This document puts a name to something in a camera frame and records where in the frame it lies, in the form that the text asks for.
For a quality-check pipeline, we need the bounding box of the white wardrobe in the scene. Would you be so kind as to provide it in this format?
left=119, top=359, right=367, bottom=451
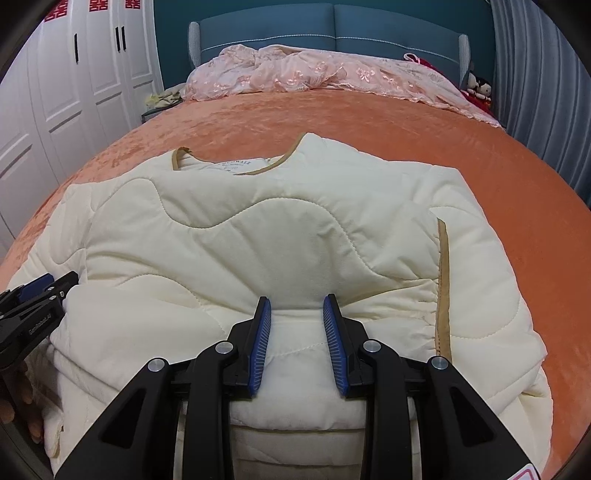
left=0, top=0, right=165, bottom=252

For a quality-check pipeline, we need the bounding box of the cream quilted jacket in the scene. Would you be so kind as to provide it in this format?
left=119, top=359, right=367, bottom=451
left=7, top=133, right=553, bottom=480

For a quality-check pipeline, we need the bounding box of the orange bed sheet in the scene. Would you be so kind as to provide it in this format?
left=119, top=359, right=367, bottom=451
left=0, top=87, right=591, bottom=480

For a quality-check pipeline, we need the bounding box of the blue upholstered headboard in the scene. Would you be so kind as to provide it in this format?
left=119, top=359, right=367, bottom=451
left=188, top=3, right=472, bottom=91

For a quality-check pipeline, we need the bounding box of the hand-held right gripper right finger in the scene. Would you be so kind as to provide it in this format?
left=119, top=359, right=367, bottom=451
left=322, top=293, right=542, bottom=480

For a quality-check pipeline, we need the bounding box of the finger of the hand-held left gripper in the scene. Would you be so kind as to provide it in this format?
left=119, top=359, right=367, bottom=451
left=0, top=273, right=54, bottom=308
left=0, top=271, right=79, bottom=320

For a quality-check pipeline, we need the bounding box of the pair of dolls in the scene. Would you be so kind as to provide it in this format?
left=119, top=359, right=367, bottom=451
left=463, top=71, right=493, bottom=110

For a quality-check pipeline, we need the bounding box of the pale yellow cloth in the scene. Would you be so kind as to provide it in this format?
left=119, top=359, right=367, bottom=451
left=145, top=89, right=183, bottom=110

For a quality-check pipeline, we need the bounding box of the dark bedside table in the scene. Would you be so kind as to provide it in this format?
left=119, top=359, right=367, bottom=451
left=140, top=88, right=186, bottom=124

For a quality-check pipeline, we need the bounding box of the grey-blue curtain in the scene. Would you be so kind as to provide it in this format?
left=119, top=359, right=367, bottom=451
left=488, top=0, right=591, bottom=208

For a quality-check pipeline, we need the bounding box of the person's left hand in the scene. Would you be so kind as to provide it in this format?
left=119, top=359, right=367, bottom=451
left=0, top=359, right=45, bottom=445

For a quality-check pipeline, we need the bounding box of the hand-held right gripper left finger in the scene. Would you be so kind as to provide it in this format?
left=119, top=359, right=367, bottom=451
left=54, top=295, right=273, bottom=480

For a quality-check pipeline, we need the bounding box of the red cloth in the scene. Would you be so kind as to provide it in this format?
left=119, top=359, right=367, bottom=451
left=403, top=52, right=445, bottom=75

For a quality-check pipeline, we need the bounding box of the pink floral quilt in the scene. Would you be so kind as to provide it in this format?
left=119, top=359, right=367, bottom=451
left=182, top=44, right=502, bottom=128

